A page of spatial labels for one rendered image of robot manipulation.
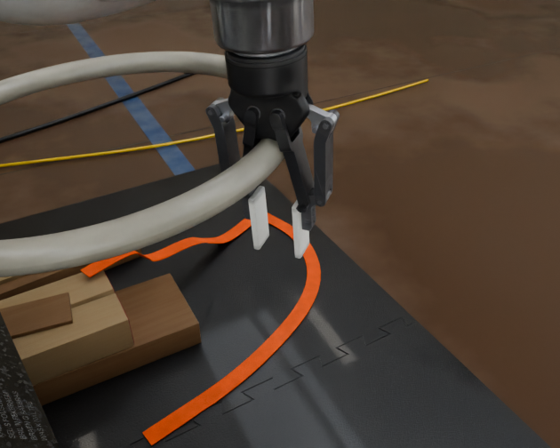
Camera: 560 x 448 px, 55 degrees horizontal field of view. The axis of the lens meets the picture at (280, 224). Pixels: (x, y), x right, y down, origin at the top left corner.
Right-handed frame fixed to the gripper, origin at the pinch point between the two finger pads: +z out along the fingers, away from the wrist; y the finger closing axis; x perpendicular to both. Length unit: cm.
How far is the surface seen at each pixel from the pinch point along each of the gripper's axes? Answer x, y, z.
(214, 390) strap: -28, 36, 82
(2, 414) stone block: 23.4, 26.6, 16.9
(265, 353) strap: -44, 29, 83
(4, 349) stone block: 14.9, 35.7, 18.5
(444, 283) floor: -95, -13, 88
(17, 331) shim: -13, 80, 60
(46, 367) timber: -11, 71, 67
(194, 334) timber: -40, 48, 77
